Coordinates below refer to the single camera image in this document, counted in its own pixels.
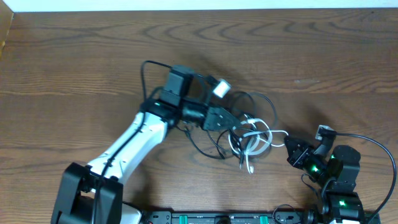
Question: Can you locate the black USB cable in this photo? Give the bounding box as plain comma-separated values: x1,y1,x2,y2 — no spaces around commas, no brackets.
183,90,279,170

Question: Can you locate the right camera black cable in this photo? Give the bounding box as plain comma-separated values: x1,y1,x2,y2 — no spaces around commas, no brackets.
323,129,397,224

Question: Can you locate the wooden side panel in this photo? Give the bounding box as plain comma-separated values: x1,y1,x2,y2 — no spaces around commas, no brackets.
0,0,14,54

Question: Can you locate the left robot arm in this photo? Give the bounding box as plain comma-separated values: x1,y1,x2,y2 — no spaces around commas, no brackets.
51,65,239,224

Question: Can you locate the camera black cable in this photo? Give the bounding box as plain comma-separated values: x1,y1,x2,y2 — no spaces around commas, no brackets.
323,129,397,224
90,60,175,224

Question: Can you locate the left camera black cable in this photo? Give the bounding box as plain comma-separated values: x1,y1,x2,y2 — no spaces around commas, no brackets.
90,60,175,224

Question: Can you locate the white USB cable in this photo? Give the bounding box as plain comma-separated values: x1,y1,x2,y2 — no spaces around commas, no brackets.
228,117,289,174

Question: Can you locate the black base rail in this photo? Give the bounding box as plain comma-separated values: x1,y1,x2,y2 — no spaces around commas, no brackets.
139,211,304,224

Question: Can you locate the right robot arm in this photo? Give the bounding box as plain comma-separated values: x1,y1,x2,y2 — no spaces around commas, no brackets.
284,134,365,223

